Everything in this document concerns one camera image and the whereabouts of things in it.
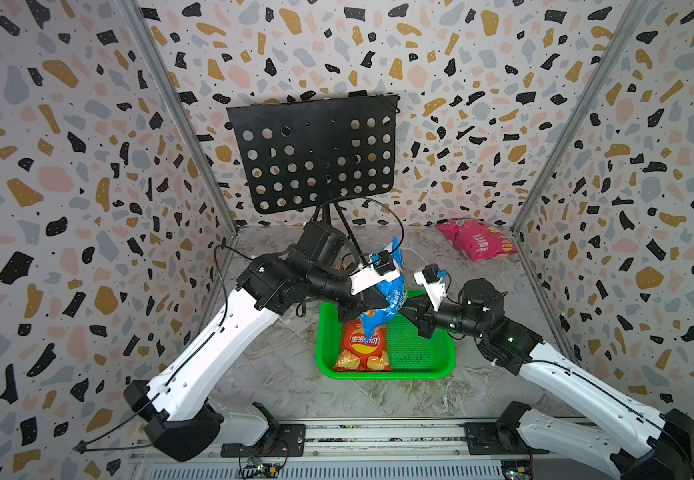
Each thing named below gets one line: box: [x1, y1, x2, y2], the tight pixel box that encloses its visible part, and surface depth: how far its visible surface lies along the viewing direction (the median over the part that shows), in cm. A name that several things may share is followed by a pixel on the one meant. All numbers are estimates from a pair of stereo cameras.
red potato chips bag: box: [332, 319, 392, 372], surface depth 83 cm
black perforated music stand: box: [226, 94, 399, 257], surface depth 76 cm
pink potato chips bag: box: [436, 219, 518, 262], surface depth 108 cm
